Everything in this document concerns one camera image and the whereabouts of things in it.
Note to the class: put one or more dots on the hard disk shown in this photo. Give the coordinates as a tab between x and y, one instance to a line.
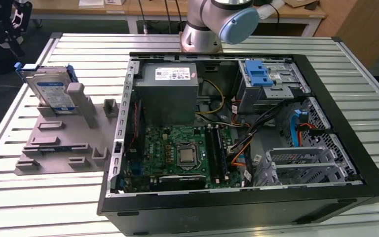
52	95

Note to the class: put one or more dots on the brown cardboard piece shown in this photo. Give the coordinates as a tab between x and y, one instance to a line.
296	3

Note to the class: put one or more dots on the wooden cabinet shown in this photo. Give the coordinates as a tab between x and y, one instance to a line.
367	29

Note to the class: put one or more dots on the grey parts rack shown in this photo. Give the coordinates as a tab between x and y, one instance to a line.
70	133

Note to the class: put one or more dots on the metal disk bay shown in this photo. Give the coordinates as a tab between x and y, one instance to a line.
304	165

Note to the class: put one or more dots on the metal optical drive cage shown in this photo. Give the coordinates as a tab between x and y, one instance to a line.
276	92

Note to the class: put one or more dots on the grey power supply unit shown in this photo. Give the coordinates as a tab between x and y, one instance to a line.
165	103

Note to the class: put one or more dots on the wooden desk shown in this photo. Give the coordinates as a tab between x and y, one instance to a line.
61	10

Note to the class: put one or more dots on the black PC case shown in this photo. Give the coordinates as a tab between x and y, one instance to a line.
208	209

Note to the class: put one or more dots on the blue plastic drive latch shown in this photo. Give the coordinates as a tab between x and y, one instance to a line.
257	74

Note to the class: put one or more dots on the white labelled box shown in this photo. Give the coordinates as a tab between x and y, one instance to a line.
113	2

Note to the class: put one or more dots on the CPU socket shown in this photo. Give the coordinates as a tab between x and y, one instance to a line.
186	146

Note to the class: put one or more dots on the silver CPU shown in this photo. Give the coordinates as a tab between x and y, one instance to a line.
186	155

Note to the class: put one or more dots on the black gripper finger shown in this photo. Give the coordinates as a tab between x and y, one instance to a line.
13	44

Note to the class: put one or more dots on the black graphics card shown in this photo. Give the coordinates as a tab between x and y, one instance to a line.
178	181

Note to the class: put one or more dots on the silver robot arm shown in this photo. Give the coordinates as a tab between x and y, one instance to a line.
203	19

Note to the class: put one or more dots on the green motherboard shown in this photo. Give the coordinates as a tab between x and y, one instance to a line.
162	138

